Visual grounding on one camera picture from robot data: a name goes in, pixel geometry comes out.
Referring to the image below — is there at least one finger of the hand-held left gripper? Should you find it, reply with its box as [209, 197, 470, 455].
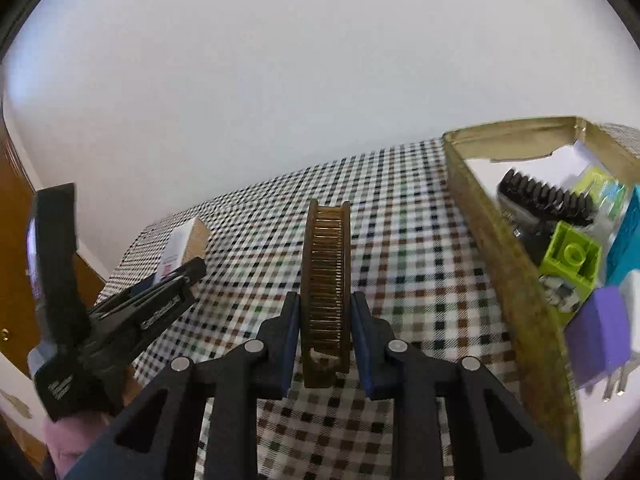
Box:
[92, 282, 201, 322]
[120, 257, 208, 301]

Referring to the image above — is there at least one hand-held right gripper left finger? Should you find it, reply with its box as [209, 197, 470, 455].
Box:
[65, 290, 302, 480]

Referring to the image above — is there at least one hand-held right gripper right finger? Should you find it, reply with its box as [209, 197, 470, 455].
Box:
[350, 291, 583, 480]

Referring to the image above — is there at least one white box with red label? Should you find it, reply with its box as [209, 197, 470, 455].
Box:
[152, 219, 211, 286]

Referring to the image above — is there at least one brown comb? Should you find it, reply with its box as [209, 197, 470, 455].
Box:
[300, 199, 353, 390]

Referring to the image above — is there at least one gold tin box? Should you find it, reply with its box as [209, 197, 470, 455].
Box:
[442, 116, 640, 473]

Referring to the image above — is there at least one green printed building block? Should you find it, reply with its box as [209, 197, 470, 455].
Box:
[537, 221, 606, 313]

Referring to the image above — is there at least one purple plug adapter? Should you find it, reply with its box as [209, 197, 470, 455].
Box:
[565, 286, 633, 403]

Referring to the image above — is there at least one black hair claw clip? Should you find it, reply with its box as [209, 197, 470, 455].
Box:
[496, 167, 596, 266]

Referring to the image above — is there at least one small plain white box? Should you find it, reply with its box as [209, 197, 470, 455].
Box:
[617, 269, 640, 361]

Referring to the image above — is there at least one green label dental floss box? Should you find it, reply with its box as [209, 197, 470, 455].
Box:
[570, 162, 631, 211]

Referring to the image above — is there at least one brown wooden door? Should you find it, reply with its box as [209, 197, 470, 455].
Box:
[0, 110, 108, 471]

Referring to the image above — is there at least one checkered tablecloth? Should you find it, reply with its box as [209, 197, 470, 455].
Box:
[102, 125, 640, 480]

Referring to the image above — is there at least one white paper liner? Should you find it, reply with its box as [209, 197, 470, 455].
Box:
[465, 140, 640, 480]

